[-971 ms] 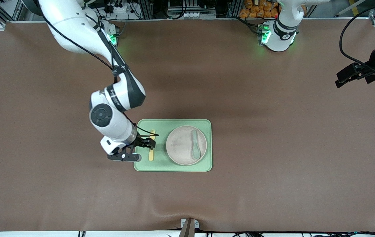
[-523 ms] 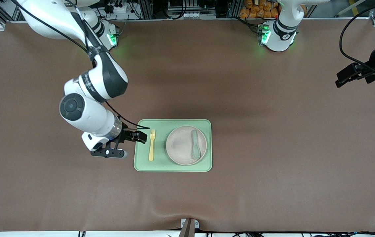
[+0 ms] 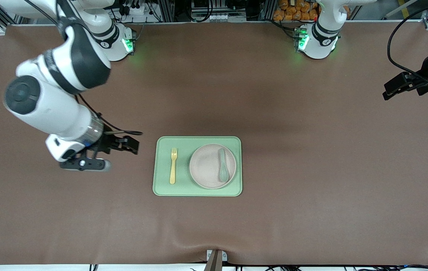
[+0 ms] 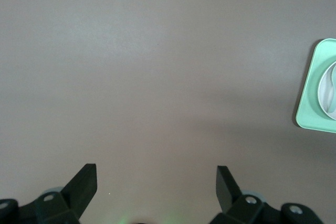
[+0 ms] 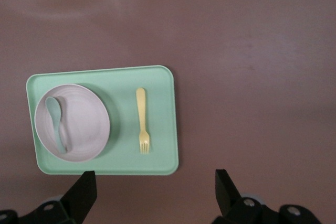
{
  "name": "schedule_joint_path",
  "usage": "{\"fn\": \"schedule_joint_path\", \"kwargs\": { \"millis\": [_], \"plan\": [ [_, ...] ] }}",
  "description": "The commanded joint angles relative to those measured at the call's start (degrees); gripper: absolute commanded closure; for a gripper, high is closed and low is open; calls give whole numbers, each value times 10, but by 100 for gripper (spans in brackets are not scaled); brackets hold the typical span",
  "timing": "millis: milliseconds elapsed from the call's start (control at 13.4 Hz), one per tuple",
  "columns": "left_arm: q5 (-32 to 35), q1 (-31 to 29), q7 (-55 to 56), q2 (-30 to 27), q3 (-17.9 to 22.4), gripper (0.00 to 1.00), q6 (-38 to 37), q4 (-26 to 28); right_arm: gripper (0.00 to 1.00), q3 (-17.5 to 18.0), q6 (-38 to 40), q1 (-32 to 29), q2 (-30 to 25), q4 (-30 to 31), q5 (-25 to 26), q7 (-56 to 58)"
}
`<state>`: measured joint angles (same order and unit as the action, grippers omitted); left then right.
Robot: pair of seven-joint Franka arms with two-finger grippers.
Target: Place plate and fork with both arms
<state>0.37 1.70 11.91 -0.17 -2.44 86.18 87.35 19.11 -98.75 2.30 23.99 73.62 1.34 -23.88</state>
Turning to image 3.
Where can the light green rectangular tray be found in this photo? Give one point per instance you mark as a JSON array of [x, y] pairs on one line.
[[184, 188]]

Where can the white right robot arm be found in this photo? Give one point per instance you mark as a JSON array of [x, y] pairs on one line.
[[48, 109]]

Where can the white terminal block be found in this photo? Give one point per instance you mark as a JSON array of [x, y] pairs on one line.
[[210, 17]]

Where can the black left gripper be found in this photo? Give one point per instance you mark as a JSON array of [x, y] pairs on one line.
[[427, 70]]

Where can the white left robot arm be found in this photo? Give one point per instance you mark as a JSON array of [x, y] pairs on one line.
[[319, 45]]

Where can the yellow plastic fork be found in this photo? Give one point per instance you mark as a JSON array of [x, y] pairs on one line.
[[173, 169]]

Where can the metal table edge bracket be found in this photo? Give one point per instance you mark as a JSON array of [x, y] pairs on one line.
[[224, 256]]

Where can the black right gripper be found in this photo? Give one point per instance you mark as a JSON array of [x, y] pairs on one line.
[[108, 142]]

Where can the orange bread pile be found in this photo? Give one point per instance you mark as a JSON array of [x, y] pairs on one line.
[[293, 11]]

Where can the grey-green plastic spoon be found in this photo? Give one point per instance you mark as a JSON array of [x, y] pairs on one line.
[[223, 173]]

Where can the white power strip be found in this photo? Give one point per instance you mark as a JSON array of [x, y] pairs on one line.
[[138, 10]]

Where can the brown metal post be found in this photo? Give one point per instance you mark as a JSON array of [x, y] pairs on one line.
[[214, 263]]

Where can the round beige plate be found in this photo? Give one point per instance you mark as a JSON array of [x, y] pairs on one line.
[[206, 165]]

